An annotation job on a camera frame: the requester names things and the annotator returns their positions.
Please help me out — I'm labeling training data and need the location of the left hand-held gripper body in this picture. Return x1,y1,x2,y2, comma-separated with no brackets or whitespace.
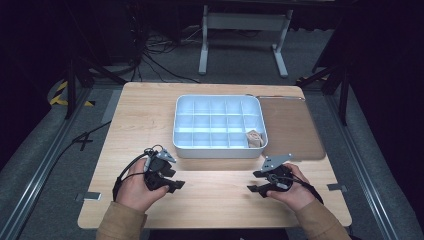
144,149,178,193

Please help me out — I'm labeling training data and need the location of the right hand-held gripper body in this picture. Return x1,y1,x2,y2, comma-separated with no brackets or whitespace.
260,152,295,193

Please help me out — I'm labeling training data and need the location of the beige sock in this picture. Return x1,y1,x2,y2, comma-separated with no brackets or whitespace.
245,129,265,149

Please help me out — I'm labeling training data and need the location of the white compartment tray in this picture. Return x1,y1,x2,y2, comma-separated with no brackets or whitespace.
172,94,269,159

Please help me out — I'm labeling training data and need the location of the person's right hand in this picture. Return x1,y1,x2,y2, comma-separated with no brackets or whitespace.
266,162,316,212

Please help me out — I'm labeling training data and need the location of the person's left hand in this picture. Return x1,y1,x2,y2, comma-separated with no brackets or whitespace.
116,158,171,213

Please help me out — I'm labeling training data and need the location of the black tripod stand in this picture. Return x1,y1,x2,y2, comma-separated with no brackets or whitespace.
296,63,351,127
64,56,128,120

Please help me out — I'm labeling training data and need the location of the yellow black hazard tape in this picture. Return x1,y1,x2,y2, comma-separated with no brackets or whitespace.
49,80,96,108

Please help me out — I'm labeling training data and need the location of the right hand-held gripper cable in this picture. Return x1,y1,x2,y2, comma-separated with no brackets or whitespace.
269,172,325,205

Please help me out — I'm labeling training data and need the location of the hand-held gripper cable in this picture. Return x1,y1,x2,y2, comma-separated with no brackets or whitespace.
112,144,164,203
269,172,325,205

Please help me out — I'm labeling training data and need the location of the left hand-held gripper cable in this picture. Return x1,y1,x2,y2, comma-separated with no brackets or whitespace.
112,144,164,203

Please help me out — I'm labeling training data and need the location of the grey table bracket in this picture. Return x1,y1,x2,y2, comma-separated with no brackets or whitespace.
326,183,348,193
74,191,102,202

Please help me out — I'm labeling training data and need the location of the metal floor rail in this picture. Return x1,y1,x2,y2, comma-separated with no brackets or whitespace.
0,88,94,240
324,94,401,240

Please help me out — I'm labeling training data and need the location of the black floor cable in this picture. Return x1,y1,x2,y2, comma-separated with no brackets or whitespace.
49,120,112,168

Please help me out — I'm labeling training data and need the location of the bundle of floor cables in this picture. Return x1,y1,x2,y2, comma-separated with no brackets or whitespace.
129,26,201,84

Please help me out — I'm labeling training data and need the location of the white metal table frame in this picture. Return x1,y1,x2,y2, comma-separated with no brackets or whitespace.
198,4,294,79

